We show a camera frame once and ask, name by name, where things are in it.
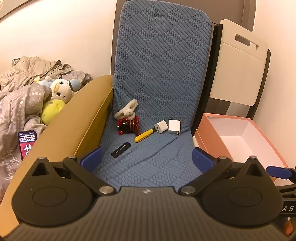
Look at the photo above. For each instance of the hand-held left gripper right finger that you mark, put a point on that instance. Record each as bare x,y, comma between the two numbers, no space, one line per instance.
202,160

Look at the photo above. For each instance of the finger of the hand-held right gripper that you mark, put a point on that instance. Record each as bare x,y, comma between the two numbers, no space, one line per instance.
277,171

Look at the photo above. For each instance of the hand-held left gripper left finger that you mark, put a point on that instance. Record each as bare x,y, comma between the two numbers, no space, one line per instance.
92,158

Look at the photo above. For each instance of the pink cardboard box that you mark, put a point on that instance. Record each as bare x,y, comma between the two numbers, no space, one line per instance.
205,129

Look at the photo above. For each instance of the red and black toy figure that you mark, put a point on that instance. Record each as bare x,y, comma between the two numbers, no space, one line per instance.
129,125

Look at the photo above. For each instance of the black usb stick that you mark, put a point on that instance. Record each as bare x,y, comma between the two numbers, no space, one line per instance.
120,150

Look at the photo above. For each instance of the white flat power adapter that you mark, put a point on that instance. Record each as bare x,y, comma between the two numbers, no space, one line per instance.
174,126

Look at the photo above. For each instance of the yellow screwdriver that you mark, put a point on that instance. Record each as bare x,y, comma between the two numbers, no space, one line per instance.
141,137

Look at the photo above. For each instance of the white cube charger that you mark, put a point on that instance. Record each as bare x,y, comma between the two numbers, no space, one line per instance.
161,126

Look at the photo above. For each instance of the smartphone with red screen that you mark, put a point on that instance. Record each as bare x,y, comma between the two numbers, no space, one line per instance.
27,144

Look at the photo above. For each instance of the white and yellow plush toy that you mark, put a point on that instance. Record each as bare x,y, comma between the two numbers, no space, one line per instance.
60,90

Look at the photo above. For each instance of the grey patterned blanket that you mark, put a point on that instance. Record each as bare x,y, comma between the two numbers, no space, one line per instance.
18,109

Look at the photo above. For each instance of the pale blue plush toy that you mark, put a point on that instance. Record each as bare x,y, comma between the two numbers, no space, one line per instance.
42,81

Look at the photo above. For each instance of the blue textured seat cushion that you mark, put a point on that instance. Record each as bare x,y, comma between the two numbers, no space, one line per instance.
161,69

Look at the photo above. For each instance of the beige folding chair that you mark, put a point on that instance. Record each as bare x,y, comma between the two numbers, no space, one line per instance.
238,64

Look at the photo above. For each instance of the beige quilted jacket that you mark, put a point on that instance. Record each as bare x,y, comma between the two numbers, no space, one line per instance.
30,67

